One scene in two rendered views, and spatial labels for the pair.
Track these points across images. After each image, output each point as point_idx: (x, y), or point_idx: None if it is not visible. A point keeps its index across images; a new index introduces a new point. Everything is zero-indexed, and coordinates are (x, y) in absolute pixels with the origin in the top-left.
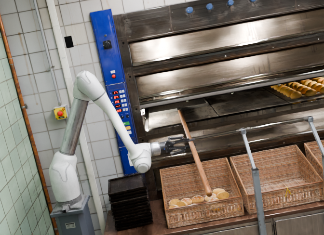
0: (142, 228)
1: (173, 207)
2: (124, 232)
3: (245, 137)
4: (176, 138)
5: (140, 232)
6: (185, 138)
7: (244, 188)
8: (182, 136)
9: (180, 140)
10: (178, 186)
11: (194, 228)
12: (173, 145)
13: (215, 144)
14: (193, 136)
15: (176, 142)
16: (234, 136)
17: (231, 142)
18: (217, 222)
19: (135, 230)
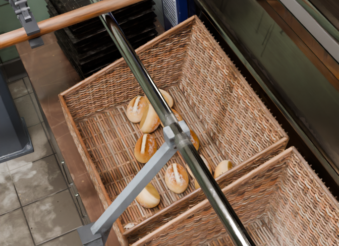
0: (70, 82)
1: (66, 106)
2: (56, 59)
3: (161, 154)
4: None
5: (55, 84)
6: (27, 10)
7: (155, 231)
8: None
9: (16, 6)
10: (201, 80)
11: (70, 172)
12: None
13: (282, 84)
14: (263, 12)
15: (13, 1)
16: (326, 118)
17: (311, 123)
18: (97, 210)
19: (64, 73)
